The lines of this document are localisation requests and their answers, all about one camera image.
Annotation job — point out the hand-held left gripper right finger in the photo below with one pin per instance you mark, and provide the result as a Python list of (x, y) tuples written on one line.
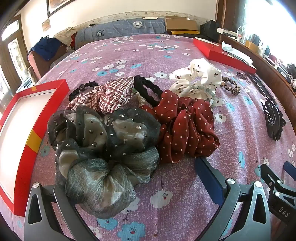
[(209, 179)]

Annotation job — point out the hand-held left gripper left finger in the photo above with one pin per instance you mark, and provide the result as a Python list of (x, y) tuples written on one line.
[(60, 197)]

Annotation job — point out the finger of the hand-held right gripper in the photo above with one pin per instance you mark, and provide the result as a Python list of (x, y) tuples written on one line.
[(291, 170), (269, 175)]

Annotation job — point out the red polka dot scrunchie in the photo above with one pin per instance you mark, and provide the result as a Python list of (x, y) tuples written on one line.
[(187, 129)]

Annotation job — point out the grey organza studded scrunchie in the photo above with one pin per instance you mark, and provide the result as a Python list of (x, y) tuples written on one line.
[(101, 160)]

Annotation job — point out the red box tray white inside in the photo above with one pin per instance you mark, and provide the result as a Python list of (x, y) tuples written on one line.
[(20, 129)]

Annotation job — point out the white cherry print scrunchie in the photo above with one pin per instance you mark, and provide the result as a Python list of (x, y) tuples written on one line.
[(196, 76)]

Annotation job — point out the red white plaid scrunchie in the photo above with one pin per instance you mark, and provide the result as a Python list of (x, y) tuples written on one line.
[(108, 96)]

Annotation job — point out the black lace hair clip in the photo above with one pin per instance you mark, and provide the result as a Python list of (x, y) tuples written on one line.
[(274, 120)]

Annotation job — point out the black smartphone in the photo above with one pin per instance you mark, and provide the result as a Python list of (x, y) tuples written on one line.
[(259, 87)]

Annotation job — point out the wooden sideboard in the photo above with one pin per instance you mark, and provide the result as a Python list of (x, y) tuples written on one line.
[(266, 62)]

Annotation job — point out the white paper sheet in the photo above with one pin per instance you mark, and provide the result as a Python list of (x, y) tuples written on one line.
[(235, 52)]

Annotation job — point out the red box lid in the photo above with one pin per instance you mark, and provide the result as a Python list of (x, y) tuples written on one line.
[(215, 52)]

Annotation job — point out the pink armchair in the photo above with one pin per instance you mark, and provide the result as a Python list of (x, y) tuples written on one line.
[(39, 67)]

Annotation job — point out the flat yellow box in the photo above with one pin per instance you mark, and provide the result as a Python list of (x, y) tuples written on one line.
[(185, 32)]

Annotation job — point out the dark blue clothing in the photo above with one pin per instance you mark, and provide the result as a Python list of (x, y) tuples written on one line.
[(47, 47)]

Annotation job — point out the black bag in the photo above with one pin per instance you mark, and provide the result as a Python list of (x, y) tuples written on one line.
[(210, 29)]

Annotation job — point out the brown cardboard box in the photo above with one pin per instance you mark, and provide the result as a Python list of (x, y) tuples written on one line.
[(181, 23)]

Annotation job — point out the beige clothes pile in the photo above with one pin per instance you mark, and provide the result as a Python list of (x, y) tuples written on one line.
[(66, 34)]

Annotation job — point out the flat white box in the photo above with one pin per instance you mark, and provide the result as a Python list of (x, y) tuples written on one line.
[(150, 18)]

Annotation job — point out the blue grey bolster cushion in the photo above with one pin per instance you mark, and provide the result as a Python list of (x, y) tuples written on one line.
[(120, 29)]

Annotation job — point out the small wall plaque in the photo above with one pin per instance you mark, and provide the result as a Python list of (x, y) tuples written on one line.
[(46, 24)]

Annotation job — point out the framed wall picture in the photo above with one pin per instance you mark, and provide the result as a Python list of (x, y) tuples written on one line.
[(57, 7)]

